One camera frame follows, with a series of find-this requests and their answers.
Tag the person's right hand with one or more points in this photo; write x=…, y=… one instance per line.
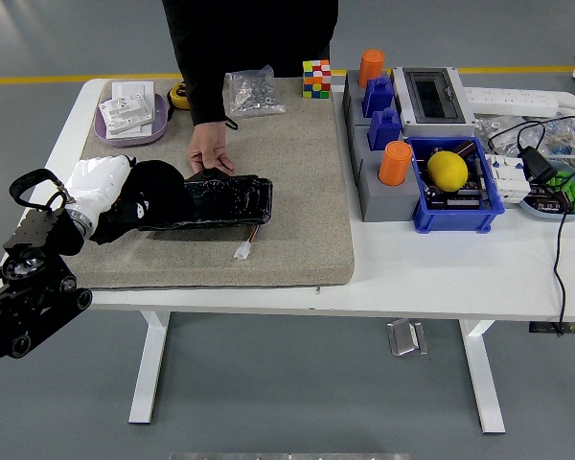
x=210, y=144

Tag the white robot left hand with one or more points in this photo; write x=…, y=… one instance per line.
x=98, y=184

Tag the black panel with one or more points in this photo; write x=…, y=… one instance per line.
x=230, y=199

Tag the black desk control box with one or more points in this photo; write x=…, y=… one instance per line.
x=542, y=328

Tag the purple oval tray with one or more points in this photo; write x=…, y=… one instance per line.
x=159, y=129

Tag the yellow tape measure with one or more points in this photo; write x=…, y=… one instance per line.
x=178, y=96

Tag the clear bag of metal nuts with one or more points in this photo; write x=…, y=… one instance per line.
x=255, y=93

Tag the silver machined metal block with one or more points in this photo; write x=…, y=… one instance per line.
x=125, y=113

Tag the grey-brown mat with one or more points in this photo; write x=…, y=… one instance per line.
x=292, y=191

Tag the colourful puzzle cube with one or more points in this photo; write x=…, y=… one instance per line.
x=316, y=79

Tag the person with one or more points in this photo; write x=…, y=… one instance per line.
x=268, y=29

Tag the grey base block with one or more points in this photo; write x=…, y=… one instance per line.
x=389, y=203
x=354, y=112
x=351, y=86
x=360, y=146

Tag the blue square peg block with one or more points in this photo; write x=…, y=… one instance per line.
x=385, y=131
x=378, y=98

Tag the orange cylinder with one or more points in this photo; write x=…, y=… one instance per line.
x=371, y=67
x=395, y=163

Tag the white table leg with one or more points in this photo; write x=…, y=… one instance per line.
x=148, y=369
x=484, y=378

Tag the white distribution box dark window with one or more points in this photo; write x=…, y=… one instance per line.
x=432, y=98

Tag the yellow lemon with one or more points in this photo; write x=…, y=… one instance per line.
x=447, y=171

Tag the brown cylinder part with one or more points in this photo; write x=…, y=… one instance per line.
x=465, y=147

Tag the dark circuit board in bin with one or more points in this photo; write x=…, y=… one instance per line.
x=461, y=200

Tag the blue plastic bin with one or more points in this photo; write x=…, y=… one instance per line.
x=456, y=220

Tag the clear bag of white rings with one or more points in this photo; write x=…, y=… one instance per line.
x=497, y=131

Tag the white circuit breaker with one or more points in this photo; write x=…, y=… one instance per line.
x=509, y=182

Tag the white power strip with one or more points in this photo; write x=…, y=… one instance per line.
x=509, y=100

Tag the black power adapter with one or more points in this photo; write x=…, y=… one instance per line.
x=537, y=165

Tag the dark circuit board in dish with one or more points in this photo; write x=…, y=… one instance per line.
x=549, y=201

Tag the clear bag of blue parts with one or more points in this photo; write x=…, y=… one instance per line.
x=564, y=139

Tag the silver metal bracket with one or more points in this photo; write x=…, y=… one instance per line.
x=406, y=338

